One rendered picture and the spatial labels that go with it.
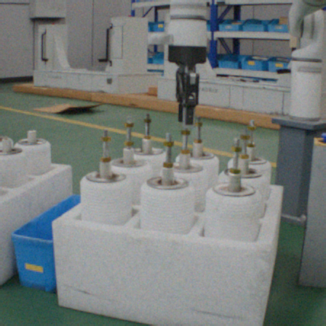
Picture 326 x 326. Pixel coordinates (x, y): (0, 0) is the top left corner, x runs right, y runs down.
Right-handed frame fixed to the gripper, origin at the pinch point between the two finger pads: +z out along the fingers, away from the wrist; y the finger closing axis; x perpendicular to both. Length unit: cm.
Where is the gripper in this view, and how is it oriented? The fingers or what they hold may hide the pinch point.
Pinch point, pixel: (185, 118)
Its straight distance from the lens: 92.8
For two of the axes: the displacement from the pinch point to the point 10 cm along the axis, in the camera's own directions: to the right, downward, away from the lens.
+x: -9.9, 0.1, -1.1
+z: -0.2, 9.7, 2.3
